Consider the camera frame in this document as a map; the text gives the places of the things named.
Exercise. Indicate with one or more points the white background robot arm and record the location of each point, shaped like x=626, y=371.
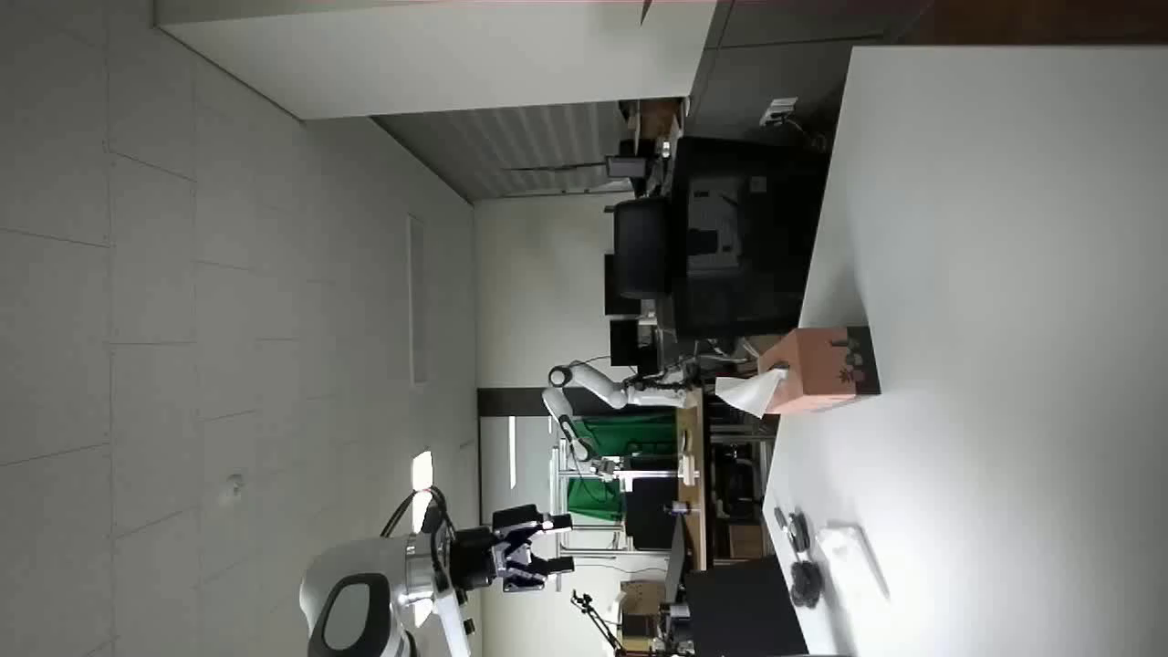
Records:
x=608, y=385

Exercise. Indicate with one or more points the small black monitor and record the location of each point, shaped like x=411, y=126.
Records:
x=639, y=258

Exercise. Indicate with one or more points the wooden side table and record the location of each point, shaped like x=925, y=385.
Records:
x=696, y=485

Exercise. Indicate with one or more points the black device on table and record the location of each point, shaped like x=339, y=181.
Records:
x=805, y=570

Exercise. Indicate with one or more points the green screen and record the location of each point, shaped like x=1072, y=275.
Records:
x=633, y=441

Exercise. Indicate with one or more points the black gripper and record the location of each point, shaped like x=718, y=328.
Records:
x=521, y=563

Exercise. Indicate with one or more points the pink tissue box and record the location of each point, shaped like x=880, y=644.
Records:
x=807, y=367

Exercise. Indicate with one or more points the white tissue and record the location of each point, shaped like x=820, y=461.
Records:
x=850, y=567
x=754, y=390

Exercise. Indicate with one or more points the large black monitor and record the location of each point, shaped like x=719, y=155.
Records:
x=743, y=243

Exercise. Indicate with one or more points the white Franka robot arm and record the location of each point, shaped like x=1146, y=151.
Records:
x=403, y=574

